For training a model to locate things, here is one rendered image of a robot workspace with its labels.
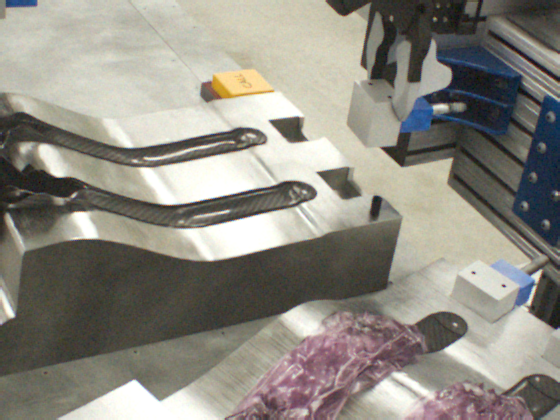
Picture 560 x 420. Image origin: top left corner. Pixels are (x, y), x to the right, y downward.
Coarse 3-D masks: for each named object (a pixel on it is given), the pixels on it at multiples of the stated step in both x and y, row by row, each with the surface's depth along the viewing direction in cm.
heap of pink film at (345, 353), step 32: (352, 320) 79; (384, 320) 83; (288, 352) 80; (320, 352) 78; (352, 352) 78; (384, 352) 80; (416, 352) 84; (256, 384) 78; (288, 384) 76; (320, 384) 76; (352, 384) 77; (480, 384) 77; (256, 416) 75; (288, 416) 74; (320, 416) 75; (416, 416) 73; (448, 416) 73; (480, 416) 73; (512, 416) 76
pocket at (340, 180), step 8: (336, 168) 105; (344, 168) 106; (352, 168) 106; (320, 176) 105; (328, 176) 105; (336, 176) 106; (344, 176) 106; (352, 176) 106; (328, 184) 106; (336, 184) 106; (344, 184) 107; (352, 184) 106; (336, 192) 106; (344, 192) 107; (352, 192) 106; (360, 192) 105
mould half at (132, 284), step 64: (64, 128) 100; (128, 128) 108; (192, 128) 109; (256, 128) 110; (128, 192) 95; (192, 192) 99; (320, 192) 101; (0, 256) 87; (64, 256) 83; (128, 256) 86; (192, 256) 90; (256, 256) 93; (320, 256) 97; (384, 256) 101; (0, 320) 84; (64, 320) 86; (128, 320) 90; (192, 320) 94
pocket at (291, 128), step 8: (272, 120) 112; (280, 120) 113; (288, 120) 113; (296, 120) 114; (280, 128) 113; (288, 128) 114; (296, 128) 114; (288, 136) 114; (296, 136) 115; (304, 136) 113
